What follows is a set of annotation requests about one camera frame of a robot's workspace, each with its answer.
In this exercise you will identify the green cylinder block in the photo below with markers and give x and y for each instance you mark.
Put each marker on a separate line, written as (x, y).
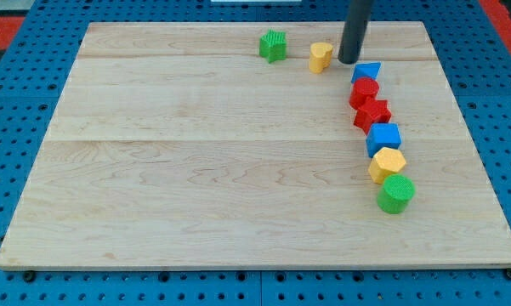
(395, 194)

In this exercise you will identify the blue triangle block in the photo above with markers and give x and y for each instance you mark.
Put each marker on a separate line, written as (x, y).
(370, 70)

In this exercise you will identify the red star block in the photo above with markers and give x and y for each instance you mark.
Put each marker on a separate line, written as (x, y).
(372, 111)

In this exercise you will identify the yellow heart block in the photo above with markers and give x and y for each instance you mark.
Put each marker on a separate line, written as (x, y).
(320, 54)

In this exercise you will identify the light wooden board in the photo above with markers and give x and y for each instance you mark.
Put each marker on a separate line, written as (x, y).
(175, 146)

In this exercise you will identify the green star block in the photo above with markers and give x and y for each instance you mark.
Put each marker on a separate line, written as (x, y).
(273, 46)

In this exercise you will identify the blue cube block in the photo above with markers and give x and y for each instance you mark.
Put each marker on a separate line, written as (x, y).
(382, 135)

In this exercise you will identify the yellow hexagon block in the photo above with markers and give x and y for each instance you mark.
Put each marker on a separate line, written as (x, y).
(385, 162)

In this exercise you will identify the red cylinder block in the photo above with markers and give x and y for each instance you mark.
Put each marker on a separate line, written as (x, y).
(362, 89)

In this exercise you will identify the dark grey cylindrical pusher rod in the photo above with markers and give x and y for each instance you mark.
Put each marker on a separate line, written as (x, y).
(355, 25)

